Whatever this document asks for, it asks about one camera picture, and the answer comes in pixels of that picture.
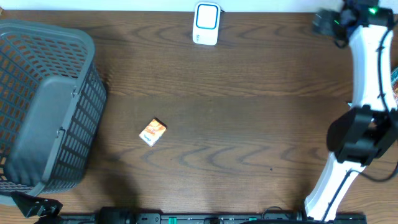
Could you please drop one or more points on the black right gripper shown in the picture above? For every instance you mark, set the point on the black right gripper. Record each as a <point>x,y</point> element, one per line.
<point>344,40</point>

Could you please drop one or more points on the red Top chocolate bar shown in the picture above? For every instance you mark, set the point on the red Top chocolate bar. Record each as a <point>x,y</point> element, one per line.
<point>394,83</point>

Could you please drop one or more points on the small orange tissue pack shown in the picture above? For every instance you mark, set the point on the small orange tissue pack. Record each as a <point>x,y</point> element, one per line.
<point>153,132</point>

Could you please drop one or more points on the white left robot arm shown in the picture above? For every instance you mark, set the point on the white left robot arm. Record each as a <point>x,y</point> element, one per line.
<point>46,209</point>

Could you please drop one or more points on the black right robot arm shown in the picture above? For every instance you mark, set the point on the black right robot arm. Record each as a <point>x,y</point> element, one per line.
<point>369,128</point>

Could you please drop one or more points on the white barcode scanner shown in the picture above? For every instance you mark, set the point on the white barcode scanner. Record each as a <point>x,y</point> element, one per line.
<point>206,23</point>

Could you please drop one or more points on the grey plastic shopping basket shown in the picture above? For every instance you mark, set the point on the grey plastic shopping basket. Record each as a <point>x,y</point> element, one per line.
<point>52,101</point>

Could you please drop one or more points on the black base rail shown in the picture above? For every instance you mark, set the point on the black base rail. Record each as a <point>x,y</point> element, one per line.
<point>124,216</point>

